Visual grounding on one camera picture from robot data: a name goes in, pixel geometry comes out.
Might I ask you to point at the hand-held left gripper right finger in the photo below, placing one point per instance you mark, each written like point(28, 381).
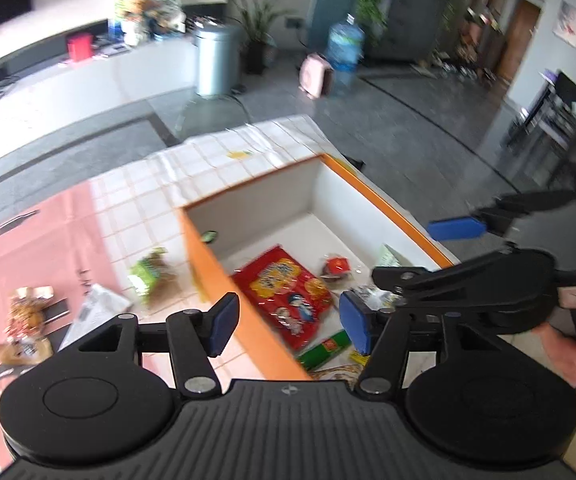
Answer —
point(352, 320)

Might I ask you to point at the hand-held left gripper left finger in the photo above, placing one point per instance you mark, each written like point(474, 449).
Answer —
point(223, 322)

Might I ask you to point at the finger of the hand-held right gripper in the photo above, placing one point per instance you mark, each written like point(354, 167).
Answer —
point(492, 285)
point(455, 228)

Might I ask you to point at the yellow silver snack packet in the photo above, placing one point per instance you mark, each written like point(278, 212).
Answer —
point(375, 296)

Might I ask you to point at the green stick snack packet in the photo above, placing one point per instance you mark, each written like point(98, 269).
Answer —
point(325, 350)

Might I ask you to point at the mixed nut snack packet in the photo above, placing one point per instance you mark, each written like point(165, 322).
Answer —
point(338, 374)

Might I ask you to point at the small red snack packet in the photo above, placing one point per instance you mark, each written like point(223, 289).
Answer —
point(337, 265)

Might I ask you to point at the white green snack packet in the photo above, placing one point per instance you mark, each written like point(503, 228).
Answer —
point(388, 256)

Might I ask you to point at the orange storage box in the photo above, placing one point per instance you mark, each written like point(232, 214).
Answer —
point(288, 200)

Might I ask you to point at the person's right hand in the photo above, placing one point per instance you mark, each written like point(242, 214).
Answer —
point(565, 350)

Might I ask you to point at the black metal rack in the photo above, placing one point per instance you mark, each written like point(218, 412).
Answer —
point(552, 110)

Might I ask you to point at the wooden door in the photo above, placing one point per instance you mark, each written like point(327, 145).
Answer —
point(517, 40)

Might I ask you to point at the brown peanut snack packet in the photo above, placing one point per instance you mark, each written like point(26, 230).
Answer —
point(25, 310)

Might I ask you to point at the pink mat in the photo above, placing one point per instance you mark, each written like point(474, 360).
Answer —
point(33, 255)

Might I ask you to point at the tan snack packet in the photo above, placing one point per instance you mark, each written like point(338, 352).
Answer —
point(23, 349)

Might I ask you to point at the blue water bottle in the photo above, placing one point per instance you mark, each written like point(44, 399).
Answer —
point(345, 55)

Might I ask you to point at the pink heater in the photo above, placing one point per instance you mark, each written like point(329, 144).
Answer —
point(315, 76)

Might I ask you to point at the grey cabinet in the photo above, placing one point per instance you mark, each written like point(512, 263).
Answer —
point(412, 15)

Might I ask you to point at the silver trash can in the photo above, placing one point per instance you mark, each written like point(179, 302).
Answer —
point(215, 60)

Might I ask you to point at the potted plant in black pot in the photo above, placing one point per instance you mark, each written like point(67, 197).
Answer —
point(255, 57)

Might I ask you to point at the white television console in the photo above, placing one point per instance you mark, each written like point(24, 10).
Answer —
point(93, 80)

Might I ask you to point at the red box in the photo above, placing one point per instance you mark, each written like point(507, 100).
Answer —
point(79, 48)

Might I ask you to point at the round decorative fan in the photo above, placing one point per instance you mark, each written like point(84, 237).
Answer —
point(170, 10)

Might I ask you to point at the teddy bear bouquet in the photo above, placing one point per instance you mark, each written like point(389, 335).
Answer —
point(135, 17)

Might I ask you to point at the wall picture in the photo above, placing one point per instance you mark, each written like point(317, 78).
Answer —
point(571, 24)

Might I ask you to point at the wall outlet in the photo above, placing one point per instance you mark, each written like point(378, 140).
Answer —
point(294, 22)

